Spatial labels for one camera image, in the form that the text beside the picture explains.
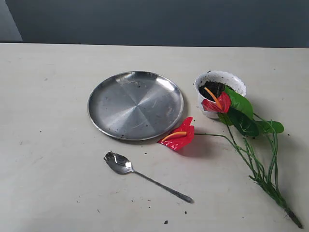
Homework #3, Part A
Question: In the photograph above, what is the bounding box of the stainless steel spoon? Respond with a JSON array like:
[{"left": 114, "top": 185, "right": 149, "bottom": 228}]
[{"left": 104, "top": 151, "right": 194, "bottom": 203}]

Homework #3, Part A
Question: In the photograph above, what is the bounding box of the artificial red anthurium plant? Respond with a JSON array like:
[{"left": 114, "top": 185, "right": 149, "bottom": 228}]
[{"left": 157, "top": 85, "right": 303, "bottom": 229}]

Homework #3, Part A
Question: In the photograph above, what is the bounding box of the dark potting soil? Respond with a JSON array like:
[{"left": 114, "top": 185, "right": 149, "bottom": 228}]
[{"left": 196, "top": 81, "right": 234, "bottom": 103}]

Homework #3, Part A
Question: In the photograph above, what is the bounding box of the white plastic flower pot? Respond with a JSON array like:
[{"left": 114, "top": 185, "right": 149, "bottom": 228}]
[{"left": 194, "top": 70, "right": 246, "bottom": 119}]

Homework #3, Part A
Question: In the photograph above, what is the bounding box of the round stainless steel plate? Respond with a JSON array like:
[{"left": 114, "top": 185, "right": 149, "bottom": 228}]
[{"left": 87, "top": 71, "right": 184, "bottom": 141}]

